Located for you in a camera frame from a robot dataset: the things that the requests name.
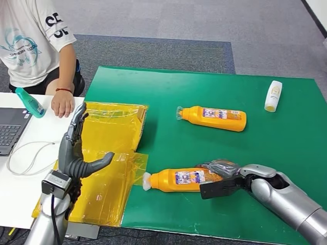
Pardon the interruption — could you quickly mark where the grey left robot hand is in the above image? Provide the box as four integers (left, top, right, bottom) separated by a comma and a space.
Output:
58, 102, 115, 179

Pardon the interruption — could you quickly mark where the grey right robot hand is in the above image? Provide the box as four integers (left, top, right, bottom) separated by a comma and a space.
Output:
195, 159, 242, 182

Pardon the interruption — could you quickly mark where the person's left hand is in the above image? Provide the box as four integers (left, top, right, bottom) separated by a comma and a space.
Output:
51, 90, 76, 119

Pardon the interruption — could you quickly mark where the orange detergent bottle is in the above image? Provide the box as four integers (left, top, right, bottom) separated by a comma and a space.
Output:
176, 106, 247, 133
142, 168, 224, 193

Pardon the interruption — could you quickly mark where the teal plastic bottle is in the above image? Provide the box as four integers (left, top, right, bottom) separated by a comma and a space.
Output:
15, 87, 46, 119

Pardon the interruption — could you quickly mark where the small white bottle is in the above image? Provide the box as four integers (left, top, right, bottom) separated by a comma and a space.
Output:
264, 80, 283, 113

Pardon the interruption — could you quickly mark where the yellow film-wrapped cardboard box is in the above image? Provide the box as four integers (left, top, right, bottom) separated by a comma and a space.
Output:
32, 101, 149, 228

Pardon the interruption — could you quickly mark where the dark grey laptop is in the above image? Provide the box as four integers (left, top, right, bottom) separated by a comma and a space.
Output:
0, 107, 32, 157

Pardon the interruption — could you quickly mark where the grey flat board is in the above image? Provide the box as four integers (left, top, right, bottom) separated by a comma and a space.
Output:
65, 222, 100, 240

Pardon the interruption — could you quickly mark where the green mat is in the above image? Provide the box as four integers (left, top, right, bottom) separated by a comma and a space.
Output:
84, 66, 327, 245

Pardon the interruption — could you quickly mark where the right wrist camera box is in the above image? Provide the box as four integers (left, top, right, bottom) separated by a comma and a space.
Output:
199, 178, 246, 200

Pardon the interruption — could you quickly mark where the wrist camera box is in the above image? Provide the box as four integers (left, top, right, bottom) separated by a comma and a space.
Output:
199, 178, 246, 200
42, 170, 73, 200

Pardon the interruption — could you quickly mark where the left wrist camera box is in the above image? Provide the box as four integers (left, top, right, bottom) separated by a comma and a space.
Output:
42, 170, 73, 200

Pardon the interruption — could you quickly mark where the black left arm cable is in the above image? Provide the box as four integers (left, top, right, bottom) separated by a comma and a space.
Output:
51, 193, 63, 245

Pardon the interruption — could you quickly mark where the white cable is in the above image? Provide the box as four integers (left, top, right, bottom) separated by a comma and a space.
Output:
7, 141, 62, 177

